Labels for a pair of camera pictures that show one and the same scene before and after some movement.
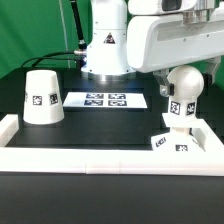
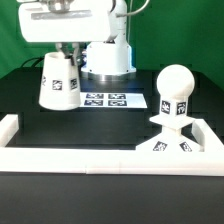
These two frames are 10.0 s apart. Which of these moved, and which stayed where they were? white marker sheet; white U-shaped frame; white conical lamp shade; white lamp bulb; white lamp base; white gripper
Moved: white gripper; white conical lamp shade; white lamp base; white lamp bulb
Stayed: white U-shaped frame; white marker sheet
